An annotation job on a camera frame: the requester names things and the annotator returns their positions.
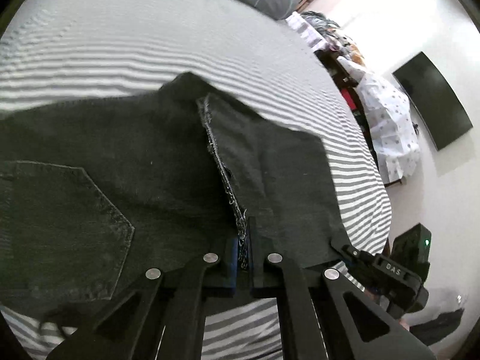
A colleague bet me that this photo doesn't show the grey white striped bedsheet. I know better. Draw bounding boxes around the grey white striped bedsheet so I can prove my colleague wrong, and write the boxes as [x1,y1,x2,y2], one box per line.
[1,0,391,359]

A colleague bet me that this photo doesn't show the dark grey denim pants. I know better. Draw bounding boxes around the dark grey denim pants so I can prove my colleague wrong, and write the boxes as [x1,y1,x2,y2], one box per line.
[1,73,347,325]

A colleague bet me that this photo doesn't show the black wall television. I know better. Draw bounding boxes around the black wall television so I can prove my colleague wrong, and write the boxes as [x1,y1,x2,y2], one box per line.
[393,52,473,150]

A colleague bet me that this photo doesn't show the white patterned cloth pile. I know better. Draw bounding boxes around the white patterned cloth pile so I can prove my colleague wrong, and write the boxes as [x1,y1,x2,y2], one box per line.
[337,56,421,184]

